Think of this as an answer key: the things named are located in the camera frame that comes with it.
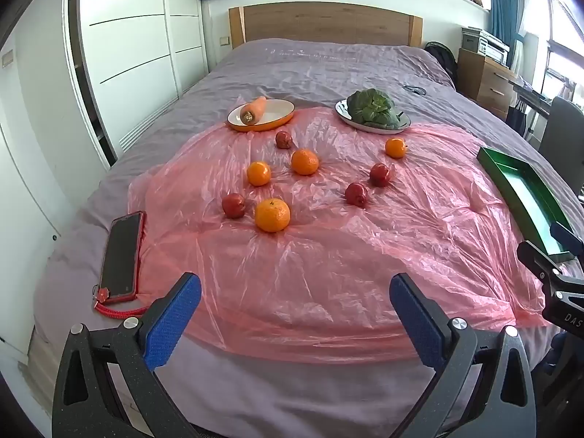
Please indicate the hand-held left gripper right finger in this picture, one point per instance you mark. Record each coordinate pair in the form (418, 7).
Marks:
(417, 321)

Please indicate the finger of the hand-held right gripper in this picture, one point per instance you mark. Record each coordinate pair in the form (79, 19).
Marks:
(568, 239)
(540, 262)

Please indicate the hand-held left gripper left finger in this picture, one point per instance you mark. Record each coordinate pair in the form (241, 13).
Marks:
(175, 319)

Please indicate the green rectangular tray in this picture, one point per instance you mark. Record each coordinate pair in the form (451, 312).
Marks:
(524, 191)

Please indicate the small red apple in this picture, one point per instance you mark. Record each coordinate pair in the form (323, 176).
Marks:
(356, 194)
(283, 139)
(233, 205)
(380, 174)

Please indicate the orange mandarin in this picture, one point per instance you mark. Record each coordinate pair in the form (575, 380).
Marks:
(258, 173)
(395, 148)
(304, 162)
(272, 215)

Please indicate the smartphone in red case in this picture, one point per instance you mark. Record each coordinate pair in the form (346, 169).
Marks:
(121, 255)

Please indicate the grey office chair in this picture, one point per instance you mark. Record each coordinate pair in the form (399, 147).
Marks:
(563, 137)

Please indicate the pink plastic sheet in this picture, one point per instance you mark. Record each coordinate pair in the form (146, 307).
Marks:
(328, 255)

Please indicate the dark hanging bag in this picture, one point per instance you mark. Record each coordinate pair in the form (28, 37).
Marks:
(518, 118)

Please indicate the cluttered desk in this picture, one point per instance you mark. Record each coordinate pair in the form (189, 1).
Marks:
(531, 96)

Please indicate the wooden drawer cabinet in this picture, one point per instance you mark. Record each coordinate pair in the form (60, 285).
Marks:
(486, 82)

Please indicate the grey printer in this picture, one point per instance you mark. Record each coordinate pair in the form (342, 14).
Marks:
(483, 45)

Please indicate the white enamel plate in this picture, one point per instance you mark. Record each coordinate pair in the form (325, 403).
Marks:
(356, 116)

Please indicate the black backpack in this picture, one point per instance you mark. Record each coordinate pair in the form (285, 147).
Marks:
(442, 61)

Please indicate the green leafy vegetable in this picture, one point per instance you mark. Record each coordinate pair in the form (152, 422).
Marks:
(372, 107)

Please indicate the orange carrot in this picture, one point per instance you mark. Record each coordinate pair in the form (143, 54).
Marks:
(253, 109)

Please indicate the orange oval dish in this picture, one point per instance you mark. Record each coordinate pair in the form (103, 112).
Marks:
(278, 114)

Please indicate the white wardrobe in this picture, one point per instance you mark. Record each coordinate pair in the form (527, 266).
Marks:
(132, 54)

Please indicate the bed with purple sheet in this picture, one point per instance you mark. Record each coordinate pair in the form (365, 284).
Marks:
(319, 64)

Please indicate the wooden headboard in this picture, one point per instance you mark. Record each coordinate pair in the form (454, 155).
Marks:
(328, 20)

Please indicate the wall socket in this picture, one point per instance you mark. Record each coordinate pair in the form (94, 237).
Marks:
(224, 40)

